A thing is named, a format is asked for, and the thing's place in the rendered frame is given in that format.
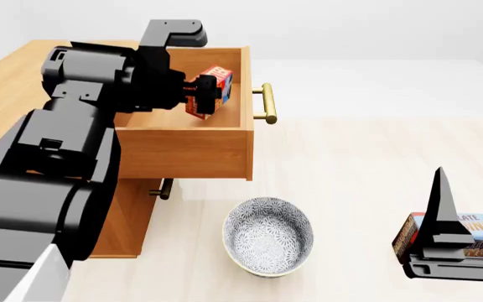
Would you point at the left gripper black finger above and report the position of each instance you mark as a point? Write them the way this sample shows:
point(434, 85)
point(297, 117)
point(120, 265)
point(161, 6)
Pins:
point(207, 94)

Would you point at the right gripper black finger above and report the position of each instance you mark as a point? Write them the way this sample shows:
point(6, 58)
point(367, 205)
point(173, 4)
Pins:
point(440, 214)

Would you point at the red blue butter box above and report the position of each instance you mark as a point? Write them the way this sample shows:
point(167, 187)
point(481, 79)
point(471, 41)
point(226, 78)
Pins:
point(224, 85)

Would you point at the wooden cabinet drawer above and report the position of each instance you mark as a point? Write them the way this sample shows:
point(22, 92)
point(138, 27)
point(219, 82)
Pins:
point(183, 151)

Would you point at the wooden cabinet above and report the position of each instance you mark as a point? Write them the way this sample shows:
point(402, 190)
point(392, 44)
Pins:
point(2, 94)

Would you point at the chocolate pudding box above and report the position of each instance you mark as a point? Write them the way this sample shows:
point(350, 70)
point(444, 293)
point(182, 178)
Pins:
point(482, 232)

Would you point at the white blue patterned bowl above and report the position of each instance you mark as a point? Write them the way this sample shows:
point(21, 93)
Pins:
point(268, 240)

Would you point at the white robot torso panel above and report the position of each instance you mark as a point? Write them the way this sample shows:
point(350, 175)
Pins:
point(40, 277)

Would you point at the black gripper camera mount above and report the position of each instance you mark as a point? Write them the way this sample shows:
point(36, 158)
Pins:
point(174, 31)

